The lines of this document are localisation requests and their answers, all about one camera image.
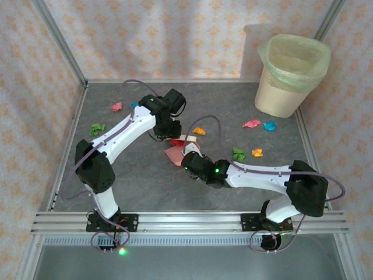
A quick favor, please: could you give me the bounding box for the pink plastic dustpan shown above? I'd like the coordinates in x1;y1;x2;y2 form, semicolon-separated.
164;141;202;167

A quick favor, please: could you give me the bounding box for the green paper scrap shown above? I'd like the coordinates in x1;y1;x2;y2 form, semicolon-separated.
89;123;106;137
232;147;247;162

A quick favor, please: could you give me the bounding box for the beige ribbed waste bin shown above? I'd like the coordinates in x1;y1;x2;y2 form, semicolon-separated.
254;65;312;119

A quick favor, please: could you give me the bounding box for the green plastic bin liner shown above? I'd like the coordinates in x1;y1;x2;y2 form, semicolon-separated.
258;34;332;95

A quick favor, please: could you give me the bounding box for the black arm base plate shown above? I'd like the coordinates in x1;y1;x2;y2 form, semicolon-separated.
86;213;139;233
238;213;294;233

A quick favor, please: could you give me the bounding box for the grey slotted cable duct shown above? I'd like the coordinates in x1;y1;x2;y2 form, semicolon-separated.
43;235;340;247

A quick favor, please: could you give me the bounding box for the aluminium corner post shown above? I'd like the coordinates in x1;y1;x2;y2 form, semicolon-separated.
314;0;347;41
31;0;89;88

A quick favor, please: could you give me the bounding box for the aluminium frame strut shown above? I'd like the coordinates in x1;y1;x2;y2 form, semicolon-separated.
333;233;361;280
14;233;44;280

